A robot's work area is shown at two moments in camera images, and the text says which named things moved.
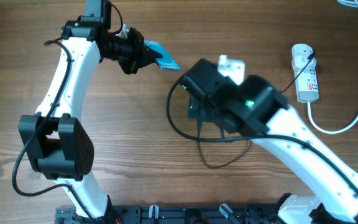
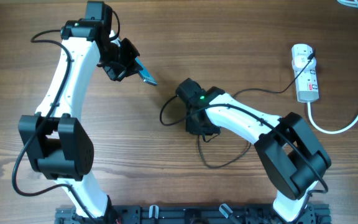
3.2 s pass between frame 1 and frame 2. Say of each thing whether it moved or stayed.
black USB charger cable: stayed
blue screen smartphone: moved
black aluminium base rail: stayed
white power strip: stayed
